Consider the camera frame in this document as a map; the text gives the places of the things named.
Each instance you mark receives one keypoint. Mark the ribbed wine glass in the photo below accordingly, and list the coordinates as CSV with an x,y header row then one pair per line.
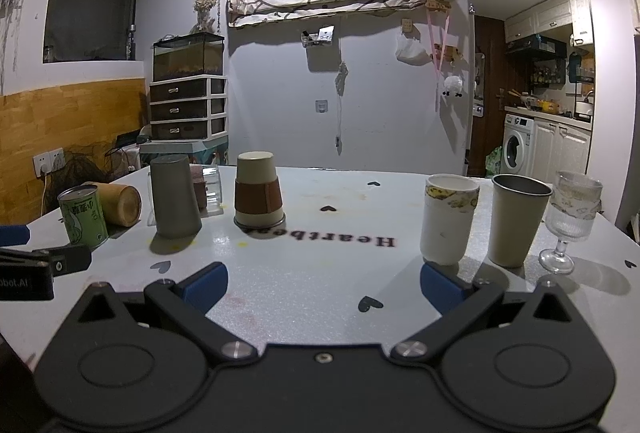
x,y
572,208

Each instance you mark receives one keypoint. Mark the pink ribbon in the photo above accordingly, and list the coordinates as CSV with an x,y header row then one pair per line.
x,y
439,48

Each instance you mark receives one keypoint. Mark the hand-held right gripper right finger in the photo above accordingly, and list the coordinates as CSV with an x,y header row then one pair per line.
x,y
440,289

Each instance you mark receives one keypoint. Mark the white lower kitchen cabinet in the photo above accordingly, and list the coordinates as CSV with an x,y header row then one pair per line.
x,y
560,148

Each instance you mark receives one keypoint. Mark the black kitchen rack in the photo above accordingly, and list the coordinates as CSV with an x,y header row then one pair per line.
x,y
537,58

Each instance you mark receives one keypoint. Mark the dried flower bouquet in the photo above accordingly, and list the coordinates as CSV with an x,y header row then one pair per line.
x,y
205,10

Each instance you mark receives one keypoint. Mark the plush sheep toy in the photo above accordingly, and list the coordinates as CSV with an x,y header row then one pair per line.
x,y
454,86

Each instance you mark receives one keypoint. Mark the beige cup with brown sleeve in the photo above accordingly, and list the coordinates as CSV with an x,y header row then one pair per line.
x,y
259,198

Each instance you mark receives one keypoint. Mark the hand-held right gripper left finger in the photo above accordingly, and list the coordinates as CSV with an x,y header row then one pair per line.
x,y
206,287

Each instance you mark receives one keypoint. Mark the teal side table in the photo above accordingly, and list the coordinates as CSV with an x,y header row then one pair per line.
x,y
175,150

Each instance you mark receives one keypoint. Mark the black mesh net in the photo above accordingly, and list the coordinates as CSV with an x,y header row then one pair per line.
x,y
92,165

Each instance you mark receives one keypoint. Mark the metal cup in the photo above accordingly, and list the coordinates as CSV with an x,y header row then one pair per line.
x,y
515,228

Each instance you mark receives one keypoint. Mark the grey cup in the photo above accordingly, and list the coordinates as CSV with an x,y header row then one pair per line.
x,y
174,198

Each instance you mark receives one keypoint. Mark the dark wooden door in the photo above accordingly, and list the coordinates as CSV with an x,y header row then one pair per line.
x,y
487,88

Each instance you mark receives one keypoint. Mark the white upper kitchen cabinets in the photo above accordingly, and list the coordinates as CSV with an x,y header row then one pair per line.
x,y
550,15

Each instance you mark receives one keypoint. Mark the white wall plate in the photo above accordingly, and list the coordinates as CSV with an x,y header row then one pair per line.
x,y
321,106

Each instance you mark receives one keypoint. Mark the white hanging bag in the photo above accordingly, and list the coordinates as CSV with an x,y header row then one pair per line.
x,y
411,49

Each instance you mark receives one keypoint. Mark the green tin can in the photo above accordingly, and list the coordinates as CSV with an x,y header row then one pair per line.
x,y
82,220

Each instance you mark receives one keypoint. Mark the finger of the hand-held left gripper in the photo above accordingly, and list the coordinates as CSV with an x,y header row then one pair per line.
x,y
67,259
12,235

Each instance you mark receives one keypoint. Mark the clear glass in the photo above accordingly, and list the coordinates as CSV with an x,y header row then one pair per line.
x,y
215,188

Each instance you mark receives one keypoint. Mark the white drawer unit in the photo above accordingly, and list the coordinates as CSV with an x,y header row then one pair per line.
x,y
185,108

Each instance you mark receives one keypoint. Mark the white wall socket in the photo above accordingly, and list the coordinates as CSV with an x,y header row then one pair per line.
x,y
49,161

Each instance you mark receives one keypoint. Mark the green bag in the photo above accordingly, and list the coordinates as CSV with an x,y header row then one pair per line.
x,y
495,163

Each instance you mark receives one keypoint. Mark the bamboo cup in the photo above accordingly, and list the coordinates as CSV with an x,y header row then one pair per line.
x,y
120,205

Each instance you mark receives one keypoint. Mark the white washing machine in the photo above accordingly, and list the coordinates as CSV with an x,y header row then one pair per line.
x,y
517,145

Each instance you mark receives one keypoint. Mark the white patterned ceramic cup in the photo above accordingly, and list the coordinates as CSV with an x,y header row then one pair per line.
x,y
445,223

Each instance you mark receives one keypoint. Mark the glass fish tank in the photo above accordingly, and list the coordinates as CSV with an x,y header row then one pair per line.
x,y
187,60

